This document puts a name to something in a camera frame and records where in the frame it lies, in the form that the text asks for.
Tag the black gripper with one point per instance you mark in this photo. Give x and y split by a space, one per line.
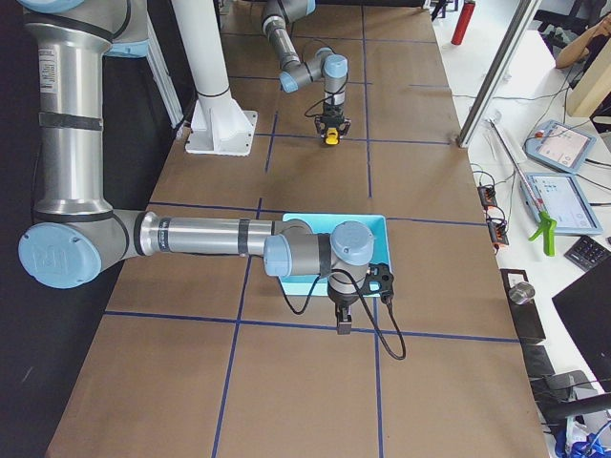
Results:
332 112
342 301

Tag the yellow beetle toy car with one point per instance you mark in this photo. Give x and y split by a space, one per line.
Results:
331 138

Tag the person forearm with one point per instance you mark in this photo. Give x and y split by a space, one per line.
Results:
578 48

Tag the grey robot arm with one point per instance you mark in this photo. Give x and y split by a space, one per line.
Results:
326 65
77 233

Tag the turquoise plastic bin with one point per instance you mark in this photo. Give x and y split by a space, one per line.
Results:
326 223

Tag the orange black power strip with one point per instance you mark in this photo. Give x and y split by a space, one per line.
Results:
487 196

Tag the metal cup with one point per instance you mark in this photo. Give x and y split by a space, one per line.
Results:
521 293

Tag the black box under cup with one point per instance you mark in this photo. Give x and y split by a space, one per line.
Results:
525 317

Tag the red fire extinguisher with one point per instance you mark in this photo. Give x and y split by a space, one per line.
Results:
463 22

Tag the upper teach pendant tablet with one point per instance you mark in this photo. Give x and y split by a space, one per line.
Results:
559 146

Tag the teach pendant tablet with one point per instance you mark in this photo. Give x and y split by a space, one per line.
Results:
560 196
559 146

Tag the lower teach pendant tablet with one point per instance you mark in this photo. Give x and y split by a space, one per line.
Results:
560 196

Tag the black laptop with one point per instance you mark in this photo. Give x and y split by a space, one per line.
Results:
584 309

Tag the black keyboard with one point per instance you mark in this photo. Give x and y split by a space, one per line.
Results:
586 253

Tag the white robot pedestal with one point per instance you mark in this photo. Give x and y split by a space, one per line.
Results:
219 125

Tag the aluminium frame post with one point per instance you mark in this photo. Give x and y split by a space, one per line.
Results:
525 12

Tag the green handled reacher grabber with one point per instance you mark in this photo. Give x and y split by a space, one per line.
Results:
546 225

